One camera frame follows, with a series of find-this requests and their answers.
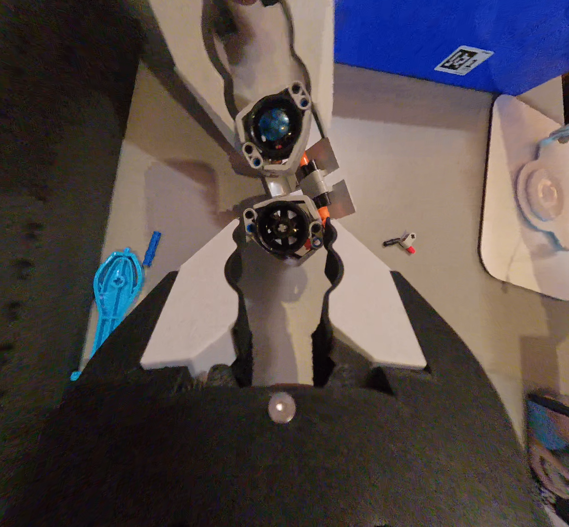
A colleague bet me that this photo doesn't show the blue plastic bin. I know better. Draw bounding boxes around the blue plastic bin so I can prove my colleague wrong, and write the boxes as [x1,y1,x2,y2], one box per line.
[331,0,569,96]

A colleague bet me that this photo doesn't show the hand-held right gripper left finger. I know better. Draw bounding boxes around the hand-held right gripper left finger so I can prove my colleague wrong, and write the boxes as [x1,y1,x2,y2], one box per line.
[140,220,250,373]

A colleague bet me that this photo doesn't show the grey red pin connector piece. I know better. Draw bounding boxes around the grey red pin connector piece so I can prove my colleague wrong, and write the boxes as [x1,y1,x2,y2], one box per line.
[382,231,418,255]

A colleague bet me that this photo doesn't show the white desk lamp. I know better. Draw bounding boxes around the white desk lamp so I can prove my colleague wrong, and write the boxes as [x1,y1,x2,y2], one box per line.
[478,93,569,301]

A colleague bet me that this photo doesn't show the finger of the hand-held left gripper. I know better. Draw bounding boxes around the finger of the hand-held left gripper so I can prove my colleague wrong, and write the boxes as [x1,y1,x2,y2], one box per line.
[130,0,239,137]
[248,0,335,137]

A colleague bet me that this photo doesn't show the grey orange twin-motor toy assembly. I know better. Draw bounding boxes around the grey orange twin-motor toy assembly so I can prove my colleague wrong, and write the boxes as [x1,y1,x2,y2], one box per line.
[234,82,357,267]

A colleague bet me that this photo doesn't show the translucent blue round stud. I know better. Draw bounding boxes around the translucent blue round stud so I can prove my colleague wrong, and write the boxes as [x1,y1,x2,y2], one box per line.
[258,109,294,143]

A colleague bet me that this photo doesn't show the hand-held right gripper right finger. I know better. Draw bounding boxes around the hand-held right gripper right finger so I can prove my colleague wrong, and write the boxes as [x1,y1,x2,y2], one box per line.
[319,224,427,386]

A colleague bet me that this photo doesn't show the light blue brick separator tool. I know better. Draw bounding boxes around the light blue brick separator tool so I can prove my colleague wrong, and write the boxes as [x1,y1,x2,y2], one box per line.
[70,248,146,382]

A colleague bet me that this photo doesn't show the blue toy pin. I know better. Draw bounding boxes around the blue toy pin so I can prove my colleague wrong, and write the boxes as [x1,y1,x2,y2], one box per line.
[142,231,162,268]

